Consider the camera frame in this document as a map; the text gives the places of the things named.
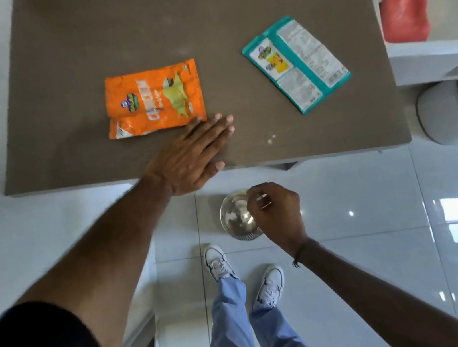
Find person's left hand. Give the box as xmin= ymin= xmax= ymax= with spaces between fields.
xmin=136 ymin=110 xmax=245 ymax=202

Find person's right hand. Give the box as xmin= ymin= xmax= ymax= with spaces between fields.
xmin=243 ymin=177 xmax=312 ymax=263

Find small steel bowl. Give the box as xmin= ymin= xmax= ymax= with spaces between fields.
xmin=216 ymin=188 xmax=266 ymax=245

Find person's right forearm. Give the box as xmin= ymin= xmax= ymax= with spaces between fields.
xmin=292 ymin=216 xmax=458 ymax=347

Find person's left forearm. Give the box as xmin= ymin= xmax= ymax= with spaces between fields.
xmin=0 ymin=171 xmax=198 ymax=347

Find orange snack packet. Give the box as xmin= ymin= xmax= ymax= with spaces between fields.
xmin=99 ymin=58 xmax=208 ymax=141

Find white sneaker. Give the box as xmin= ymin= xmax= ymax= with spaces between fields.
xmin=202 ymin=241 xmax=239 ymax=286
xmin=246 ymin=263 xmax=290 ymax=312

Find teal snack packet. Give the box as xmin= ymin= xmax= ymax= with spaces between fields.
xmin=237 ymin=7 xmax=357 ymax=124

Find light blue jeans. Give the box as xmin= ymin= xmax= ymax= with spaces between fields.
xmin=192 ymin=262 xmax=327 ymax=347

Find grey round stool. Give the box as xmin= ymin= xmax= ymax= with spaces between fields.
xmin=412 ymin=79 xmax=458 ymax=150

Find red cloth bag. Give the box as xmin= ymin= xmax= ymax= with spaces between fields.
xmin=377 ymin=0 xmax=437 ymax=48

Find dark wrist bracelet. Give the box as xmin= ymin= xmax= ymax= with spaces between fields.
xmin=289 ymin=238 xmax=323 ymax=269

